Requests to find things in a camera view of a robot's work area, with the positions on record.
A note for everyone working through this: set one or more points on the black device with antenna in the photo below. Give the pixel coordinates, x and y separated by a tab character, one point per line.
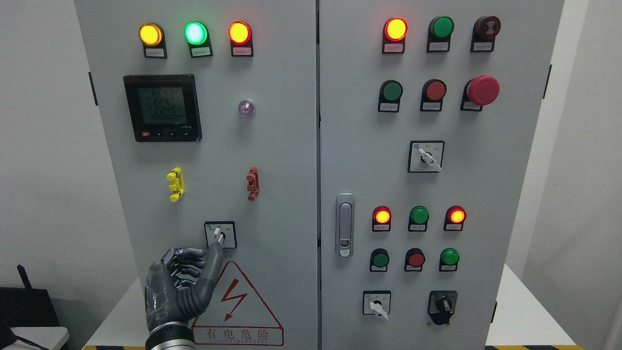
27	306

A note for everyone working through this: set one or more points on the dark red buzzer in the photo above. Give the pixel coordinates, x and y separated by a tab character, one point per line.
484	33

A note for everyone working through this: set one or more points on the silver door handle lock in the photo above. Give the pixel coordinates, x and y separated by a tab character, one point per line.
344	220

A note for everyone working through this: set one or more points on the clear small lamp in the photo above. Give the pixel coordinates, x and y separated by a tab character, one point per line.
246	108

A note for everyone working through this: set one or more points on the red lit indicator lower left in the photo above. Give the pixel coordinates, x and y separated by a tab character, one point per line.
381	219

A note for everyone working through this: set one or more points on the yellow indicator light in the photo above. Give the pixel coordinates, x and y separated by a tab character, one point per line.
153	40

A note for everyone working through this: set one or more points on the red triangle warning sticker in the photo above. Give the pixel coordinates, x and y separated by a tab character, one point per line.
237	314

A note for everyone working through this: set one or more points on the white rotary light switch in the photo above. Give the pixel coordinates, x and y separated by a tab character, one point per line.
221	231

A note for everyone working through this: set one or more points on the green push button second row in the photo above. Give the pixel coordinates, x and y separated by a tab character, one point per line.
390	94

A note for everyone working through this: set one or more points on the green indicator light top left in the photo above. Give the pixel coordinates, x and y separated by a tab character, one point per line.
198	38

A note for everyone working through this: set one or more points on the green push button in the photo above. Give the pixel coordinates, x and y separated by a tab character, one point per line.
379	260
439	34

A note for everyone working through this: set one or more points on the red indicator light right door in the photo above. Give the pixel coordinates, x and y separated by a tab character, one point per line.
394	36

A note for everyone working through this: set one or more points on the red push button lower middle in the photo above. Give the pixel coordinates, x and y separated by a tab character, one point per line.
414	260

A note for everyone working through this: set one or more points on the white box lower left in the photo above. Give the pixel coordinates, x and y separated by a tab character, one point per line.
52	338

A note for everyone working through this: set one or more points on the silver black robot forearm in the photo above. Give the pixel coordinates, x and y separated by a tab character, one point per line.
171	336

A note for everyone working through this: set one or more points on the black rotary selector switch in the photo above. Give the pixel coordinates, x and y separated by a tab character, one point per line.
441	306

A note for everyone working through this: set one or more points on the white rotary switch upper right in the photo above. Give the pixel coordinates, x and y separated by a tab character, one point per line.
425	156

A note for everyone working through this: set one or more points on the red push button second row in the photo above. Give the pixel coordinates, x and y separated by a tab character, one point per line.
432	96

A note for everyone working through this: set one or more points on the grey electrical cabinet left door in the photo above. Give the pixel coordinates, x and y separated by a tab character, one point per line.
276	233

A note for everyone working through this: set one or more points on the green push button lower left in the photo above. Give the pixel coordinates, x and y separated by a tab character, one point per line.
379	260

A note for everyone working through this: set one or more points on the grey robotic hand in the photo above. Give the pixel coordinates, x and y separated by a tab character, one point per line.
180	286

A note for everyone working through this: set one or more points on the red lit indicator lower right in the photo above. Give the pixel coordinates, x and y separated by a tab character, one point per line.
454	219

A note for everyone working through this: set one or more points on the black digital power meter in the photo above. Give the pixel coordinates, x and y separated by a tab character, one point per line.
163	108

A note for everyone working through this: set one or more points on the red indicator light top left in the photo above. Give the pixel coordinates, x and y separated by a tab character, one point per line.
241	41

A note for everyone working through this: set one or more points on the green push button top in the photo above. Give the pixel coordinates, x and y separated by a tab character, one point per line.
439	34

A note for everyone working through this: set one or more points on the red lit indicator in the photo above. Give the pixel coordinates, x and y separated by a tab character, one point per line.
454	219
381	219

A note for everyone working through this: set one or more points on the grey electrical cabinet right door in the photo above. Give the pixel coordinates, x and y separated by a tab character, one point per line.
365	152

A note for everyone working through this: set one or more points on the green indicator bottom right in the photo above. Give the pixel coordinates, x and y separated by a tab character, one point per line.
448	260

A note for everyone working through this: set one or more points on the red emergency stop button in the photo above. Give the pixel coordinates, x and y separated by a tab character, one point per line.
478	92

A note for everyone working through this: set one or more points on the grey electrical cabinet door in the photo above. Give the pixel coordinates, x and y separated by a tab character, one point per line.
276	233
365	152

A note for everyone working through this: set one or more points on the green indicator lower middle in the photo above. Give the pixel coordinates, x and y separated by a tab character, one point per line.
418	219

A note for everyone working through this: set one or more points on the white rotary switch bottom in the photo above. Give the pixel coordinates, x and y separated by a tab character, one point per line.
377	303

